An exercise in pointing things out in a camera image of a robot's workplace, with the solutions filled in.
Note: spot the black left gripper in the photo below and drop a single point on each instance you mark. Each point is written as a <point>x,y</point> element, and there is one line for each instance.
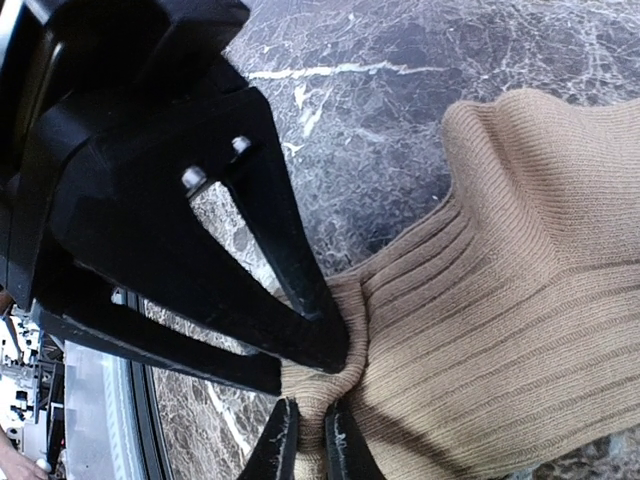
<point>70,69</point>

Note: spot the black front table rail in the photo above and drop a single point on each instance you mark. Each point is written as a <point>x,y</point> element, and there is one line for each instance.
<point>155,460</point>

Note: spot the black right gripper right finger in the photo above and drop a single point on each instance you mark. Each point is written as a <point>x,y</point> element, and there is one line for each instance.
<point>349,457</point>

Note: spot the tan ribbed sock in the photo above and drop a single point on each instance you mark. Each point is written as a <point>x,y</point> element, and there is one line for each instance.
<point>502,329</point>

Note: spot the white slotted cable duct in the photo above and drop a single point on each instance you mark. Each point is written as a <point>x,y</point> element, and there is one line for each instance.
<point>127,460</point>

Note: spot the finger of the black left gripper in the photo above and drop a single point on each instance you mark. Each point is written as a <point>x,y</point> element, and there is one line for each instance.
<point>86,315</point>
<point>122,210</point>

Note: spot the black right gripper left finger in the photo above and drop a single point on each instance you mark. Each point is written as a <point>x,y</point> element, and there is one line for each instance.
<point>273,457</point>

